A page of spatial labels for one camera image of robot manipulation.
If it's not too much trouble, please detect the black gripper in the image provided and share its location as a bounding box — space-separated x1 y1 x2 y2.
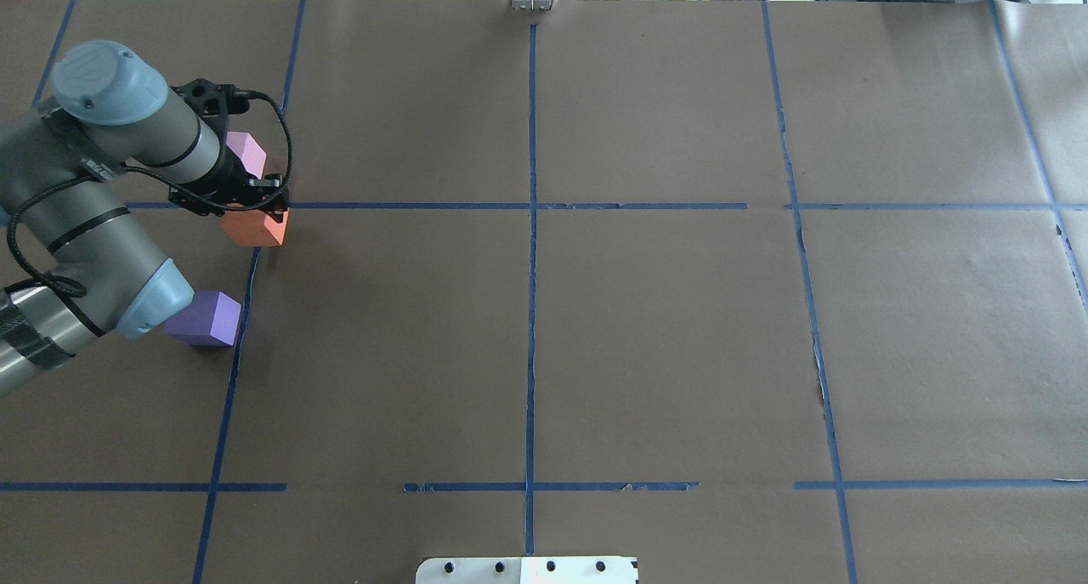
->
170 79 289 224

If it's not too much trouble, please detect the orange foam cube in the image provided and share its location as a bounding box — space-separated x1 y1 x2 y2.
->
220 211 289 247

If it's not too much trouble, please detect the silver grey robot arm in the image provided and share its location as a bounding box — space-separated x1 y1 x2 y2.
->
1 39 292 394

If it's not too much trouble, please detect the pink foam cube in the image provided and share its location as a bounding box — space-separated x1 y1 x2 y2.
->
225 131 267 179

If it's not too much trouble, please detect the purple foam cube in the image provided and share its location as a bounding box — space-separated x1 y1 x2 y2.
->
164 291 242 348

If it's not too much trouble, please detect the brown paper table cover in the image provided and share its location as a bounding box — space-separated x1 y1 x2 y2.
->
3 0 1085 583

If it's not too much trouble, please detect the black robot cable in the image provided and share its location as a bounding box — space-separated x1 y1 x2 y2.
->
7 89 293 300

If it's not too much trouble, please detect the white camera pole stand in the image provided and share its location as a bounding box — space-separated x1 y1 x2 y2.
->
415 554 640 583

